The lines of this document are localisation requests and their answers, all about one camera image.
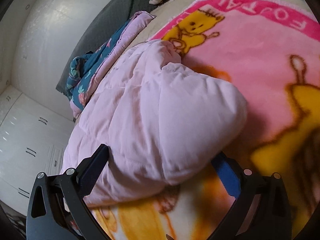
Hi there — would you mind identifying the pink cartoon football blanket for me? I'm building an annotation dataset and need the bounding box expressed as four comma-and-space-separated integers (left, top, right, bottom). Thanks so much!
93, 0, 319, 239

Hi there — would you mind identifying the light pink quilted jacket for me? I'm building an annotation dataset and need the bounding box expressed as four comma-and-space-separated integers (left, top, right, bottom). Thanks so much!
62, 40, 247, 207

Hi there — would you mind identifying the dark grey headboard cover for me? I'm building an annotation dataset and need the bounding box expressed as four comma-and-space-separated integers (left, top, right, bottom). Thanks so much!
56, 0, 157, 95

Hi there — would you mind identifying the white wardrobe with drawers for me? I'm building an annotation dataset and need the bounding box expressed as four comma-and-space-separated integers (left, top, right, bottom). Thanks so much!
0, 86, 74, 215

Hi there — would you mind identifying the blue floral pink quilt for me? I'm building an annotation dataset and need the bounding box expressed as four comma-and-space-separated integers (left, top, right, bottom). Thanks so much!
65, 11, 155, 118

